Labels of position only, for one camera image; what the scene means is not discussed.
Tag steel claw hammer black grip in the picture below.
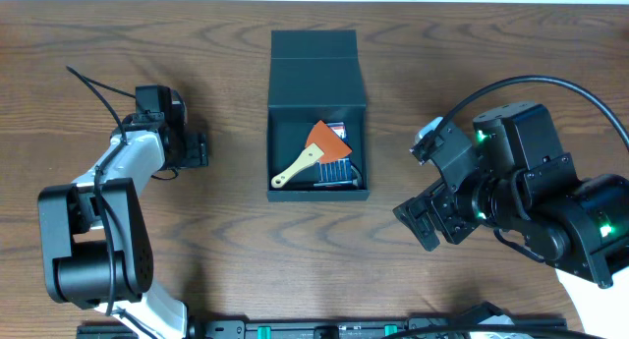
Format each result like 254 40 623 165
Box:
340 164 363 189

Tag screwdriver set case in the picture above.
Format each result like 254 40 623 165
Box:
314 122 356 187

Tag orange scraper with wooden handle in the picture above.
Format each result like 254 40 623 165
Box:
270 120 352 189

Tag dark green box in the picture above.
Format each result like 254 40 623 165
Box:
266 30 370 201

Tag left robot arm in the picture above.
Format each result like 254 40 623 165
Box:
37 113 207 338

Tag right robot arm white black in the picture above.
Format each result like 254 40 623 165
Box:
393 102 628 338

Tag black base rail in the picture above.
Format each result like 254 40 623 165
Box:
76 304 569 339

